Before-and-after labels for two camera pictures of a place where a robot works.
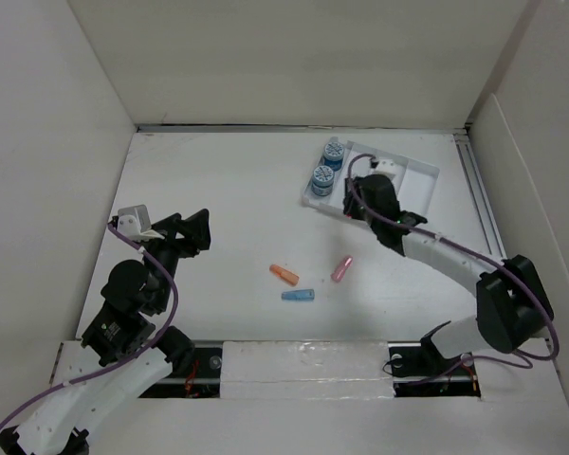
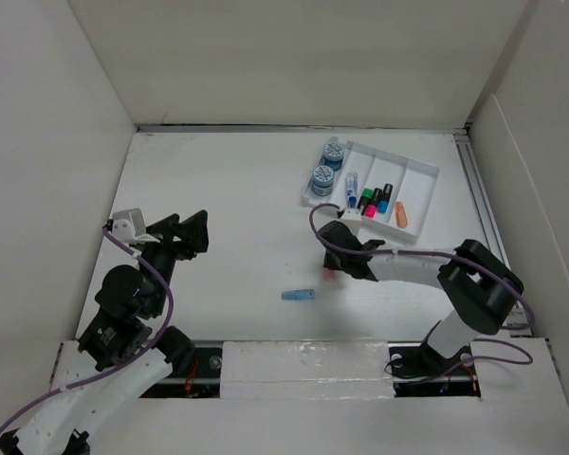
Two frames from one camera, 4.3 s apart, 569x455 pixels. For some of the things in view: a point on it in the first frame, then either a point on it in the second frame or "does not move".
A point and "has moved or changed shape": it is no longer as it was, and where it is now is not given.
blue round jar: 322,180 does not move
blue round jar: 333,156 does not move
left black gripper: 195,231 does not move
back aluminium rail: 309,129 does not move
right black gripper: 349,209 to 329,263
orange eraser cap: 287,276 has moved or changed shape
